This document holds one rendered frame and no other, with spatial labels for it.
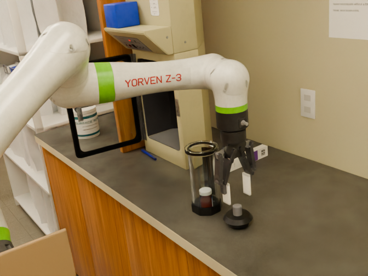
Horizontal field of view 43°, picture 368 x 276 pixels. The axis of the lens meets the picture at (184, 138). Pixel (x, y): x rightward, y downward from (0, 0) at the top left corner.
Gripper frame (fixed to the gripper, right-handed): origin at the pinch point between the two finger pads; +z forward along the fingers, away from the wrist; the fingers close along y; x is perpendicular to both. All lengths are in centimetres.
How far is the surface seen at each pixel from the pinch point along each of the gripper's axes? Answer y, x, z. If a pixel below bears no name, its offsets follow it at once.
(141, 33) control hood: 1, 48, -45
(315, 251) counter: 5.0, -25.7, 11.4
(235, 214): -1.7, -0.8, 7.3
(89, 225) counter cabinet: -15, 94, 47
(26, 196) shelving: -4, 263, 99
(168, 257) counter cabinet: -14.7, 20.9, 27.9
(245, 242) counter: -5.9, -9.3, 11.5
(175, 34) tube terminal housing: 14, 46, -42
